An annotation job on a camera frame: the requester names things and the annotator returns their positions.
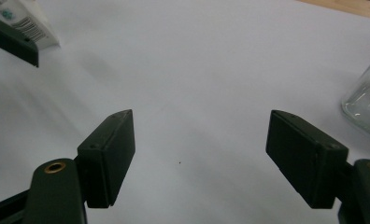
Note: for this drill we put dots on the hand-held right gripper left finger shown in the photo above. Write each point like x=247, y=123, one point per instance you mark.
x=106, y=161

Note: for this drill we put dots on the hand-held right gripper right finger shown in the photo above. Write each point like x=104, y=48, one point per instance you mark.
x=304, y=158

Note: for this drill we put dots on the white and blue refill pouch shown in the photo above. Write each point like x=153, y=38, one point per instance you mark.
x=33, y=18

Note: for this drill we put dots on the white paper sheet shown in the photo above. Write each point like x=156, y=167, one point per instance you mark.
x=198, y=68

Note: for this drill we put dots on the glass jar with black lid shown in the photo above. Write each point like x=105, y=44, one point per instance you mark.
x=368, y=102

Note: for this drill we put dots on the wooden table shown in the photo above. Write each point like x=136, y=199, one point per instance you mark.
x=354, y=7

